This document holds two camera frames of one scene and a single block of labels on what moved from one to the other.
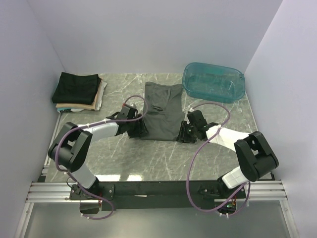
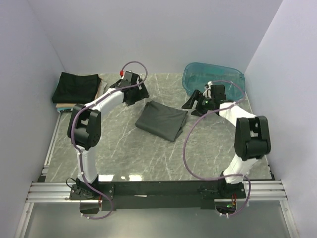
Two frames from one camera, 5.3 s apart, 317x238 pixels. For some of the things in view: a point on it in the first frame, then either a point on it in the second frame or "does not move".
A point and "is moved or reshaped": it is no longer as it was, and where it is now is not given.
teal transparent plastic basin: (214, 83) does not move
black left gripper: (141, 129) → (142, 94)
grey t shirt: (165, 111) is moved or reshaped
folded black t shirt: (72, 88) does not move
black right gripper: (183, 135) → (189, 103)
